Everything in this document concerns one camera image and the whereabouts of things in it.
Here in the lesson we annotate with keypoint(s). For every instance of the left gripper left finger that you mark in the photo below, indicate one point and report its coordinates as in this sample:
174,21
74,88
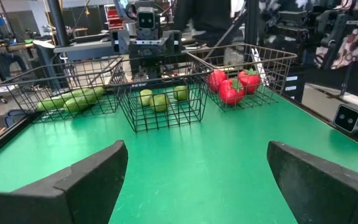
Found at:
73,202

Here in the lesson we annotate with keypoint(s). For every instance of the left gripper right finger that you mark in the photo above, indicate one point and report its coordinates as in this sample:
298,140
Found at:
322,202

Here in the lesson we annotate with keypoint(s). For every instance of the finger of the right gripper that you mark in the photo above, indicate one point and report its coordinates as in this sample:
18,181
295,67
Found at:
153,69
139,69

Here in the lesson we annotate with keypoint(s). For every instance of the background black robot arm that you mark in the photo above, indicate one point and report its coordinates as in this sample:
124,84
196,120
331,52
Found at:
291,34

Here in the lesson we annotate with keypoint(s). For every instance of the red shelf rack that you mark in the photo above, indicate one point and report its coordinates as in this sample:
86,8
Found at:
113,18

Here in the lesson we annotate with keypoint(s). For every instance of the grey metal platform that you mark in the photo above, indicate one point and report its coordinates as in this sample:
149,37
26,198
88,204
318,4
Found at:
82,49

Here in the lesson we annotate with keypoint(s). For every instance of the person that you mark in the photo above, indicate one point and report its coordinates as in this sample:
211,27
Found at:
204,18

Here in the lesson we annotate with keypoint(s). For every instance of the black box white labels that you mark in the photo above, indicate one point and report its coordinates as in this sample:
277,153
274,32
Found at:
294,93

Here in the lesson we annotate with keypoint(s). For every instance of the floral patterned cloth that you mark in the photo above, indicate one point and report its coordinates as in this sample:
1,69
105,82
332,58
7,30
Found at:
353,53

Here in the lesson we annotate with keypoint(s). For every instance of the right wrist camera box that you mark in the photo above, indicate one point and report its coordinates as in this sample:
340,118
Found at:
146,20

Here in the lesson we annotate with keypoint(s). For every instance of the black table-level camera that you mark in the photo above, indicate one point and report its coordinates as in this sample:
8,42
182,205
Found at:
348,118

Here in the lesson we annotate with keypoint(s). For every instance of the black frame post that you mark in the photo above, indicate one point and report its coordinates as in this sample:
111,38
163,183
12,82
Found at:
56,18
252,25

